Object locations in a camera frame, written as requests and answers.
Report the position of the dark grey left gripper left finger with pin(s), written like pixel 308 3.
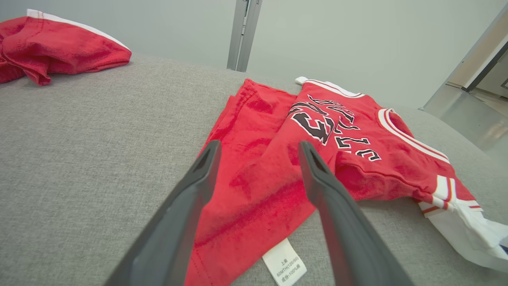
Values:
pixel 174 222

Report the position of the grey partition post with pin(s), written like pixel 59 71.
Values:
pixel 236 35
pixel 251 35

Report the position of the red jersey with number print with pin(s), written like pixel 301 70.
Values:
pixel 270 174

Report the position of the red shorts with white stripe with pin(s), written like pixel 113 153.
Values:
pixel 59 47

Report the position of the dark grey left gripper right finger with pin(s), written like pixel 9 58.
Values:
pixel 349 230

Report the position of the grey metal frame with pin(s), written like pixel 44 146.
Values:
pixel 464 99

